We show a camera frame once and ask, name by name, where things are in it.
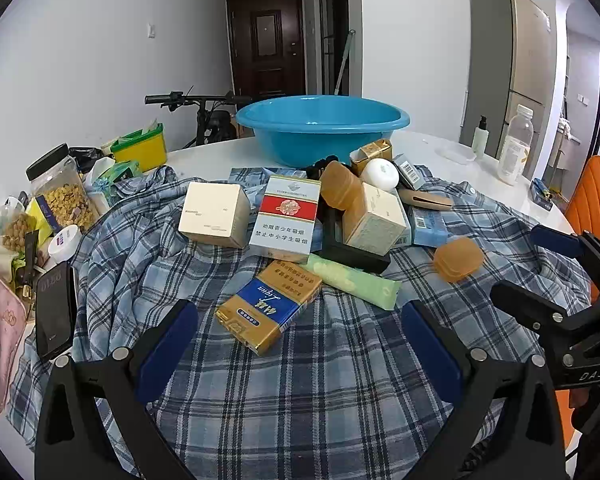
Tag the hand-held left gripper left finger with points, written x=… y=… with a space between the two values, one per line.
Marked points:
x=167 y=355

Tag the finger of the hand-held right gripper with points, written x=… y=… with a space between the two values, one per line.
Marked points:
x=525 y=302
x=555 y=240

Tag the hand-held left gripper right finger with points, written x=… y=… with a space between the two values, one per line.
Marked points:
x=430 y=355

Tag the gold blue cigarette pack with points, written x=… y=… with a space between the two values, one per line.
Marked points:
x=265 y=305

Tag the blue plastic basin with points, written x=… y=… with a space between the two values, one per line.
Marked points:
x=320 y=140

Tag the white round desktop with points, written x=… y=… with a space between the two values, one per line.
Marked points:
x=195 y=160

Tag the small blue box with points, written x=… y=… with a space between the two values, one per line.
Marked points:
x=541 y=194

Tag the orange chair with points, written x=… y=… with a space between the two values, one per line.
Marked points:
x=597 y=195

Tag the amber translucent container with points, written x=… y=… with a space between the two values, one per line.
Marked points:
x=340 y=185
x=457 y=260

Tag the clear plastic bottle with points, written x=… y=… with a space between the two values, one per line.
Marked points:
x=515 y=150

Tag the green tissue packet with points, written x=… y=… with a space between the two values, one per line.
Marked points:
x=355 y=282

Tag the black tray box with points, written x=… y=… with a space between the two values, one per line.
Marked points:
x=360 y=260

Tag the light blue box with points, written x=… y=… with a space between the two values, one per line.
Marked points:
x=430 y=227

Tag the white pump bottle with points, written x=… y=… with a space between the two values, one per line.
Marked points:
x=480 y=140

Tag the tan wooden comb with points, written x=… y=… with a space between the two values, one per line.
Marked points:
x=425 y=199

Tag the blue plaid shirt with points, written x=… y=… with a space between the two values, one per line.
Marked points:
x=300 y=400

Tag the cream rectangular box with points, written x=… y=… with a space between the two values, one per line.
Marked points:
x=375 y=220

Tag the cream cube box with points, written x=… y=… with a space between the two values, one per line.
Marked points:
x=212 y=215

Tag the small white jar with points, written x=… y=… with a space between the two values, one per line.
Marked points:
x=65 y=245

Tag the white barcode box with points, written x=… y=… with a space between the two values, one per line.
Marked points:
x=410 y=172

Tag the pink pouch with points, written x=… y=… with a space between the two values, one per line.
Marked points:
x=0 y=340

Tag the grey refrigerator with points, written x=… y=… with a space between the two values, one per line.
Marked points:
x=500 y=70

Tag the white red cigarette pack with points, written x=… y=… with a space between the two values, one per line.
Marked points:
x=285 y=220

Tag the white round object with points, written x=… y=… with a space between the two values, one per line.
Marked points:
x=380 y=175

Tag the clear jar black lid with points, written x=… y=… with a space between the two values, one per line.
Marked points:
x=65 y=195

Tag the clear bag of nuts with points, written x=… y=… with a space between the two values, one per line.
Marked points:
x=15 y=232

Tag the small gold box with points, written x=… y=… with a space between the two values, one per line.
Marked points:
x=372 y=151

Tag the yellow green container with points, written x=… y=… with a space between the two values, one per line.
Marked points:
x=140 y=152

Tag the black plastic bag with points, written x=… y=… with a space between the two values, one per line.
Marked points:
x=85 y=157

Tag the black bicycle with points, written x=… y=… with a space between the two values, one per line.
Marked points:
x=210 y=117

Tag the mop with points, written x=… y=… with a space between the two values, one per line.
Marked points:
x=345 y=62

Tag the dark glass door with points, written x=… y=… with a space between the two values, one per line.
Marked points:
x=332 y=25

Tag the dark brown door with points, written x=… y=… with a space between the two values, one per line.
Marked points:
x=265 y=45

